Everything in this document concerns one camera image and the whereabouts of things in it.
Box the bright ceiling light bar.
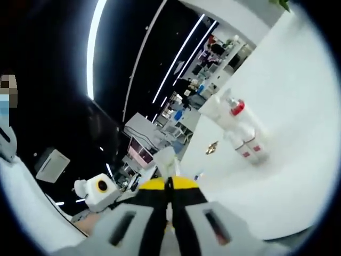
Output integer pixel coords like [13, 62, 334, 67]
[86, 0, 108, 100]

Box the ceiling air conditioner unit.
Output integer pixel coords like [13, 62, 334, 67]
[35, 148, 71, 184]

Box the white chest-worn device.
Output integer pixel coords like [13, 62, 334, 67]
[0, 125, 18, 162]

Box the person's white shirt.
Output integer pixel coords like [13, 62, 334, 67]
[0, 153, 90, 256]

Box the white skincare pump bottle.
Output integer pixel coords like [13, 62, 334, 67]
[225, 97, 265, 143]

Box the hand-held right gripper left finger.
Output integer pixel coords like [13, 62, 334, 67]
[52, 178, 171, 256]

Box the gold foil skincare sachet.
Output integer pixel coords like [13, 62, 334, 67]
[205, 141, 220, 155]

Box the blue face mask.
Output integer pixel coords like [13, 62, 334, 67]
[0, 93, 11, 127]

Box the white skincare tube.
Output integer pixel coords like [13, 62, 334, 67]
[208, 89, 236, 130]

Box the small red-label skincare bottle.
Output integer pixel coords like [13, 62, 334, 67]
[241, 127, 270, 162]
[223, 129, 258, 166]

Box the computer monitor with pink screen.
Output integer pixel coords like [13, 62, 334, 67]
[127, 137, 154, 170]

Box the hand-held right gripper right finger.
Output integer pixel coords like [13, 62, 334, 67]
[170, 177, 293, 256]

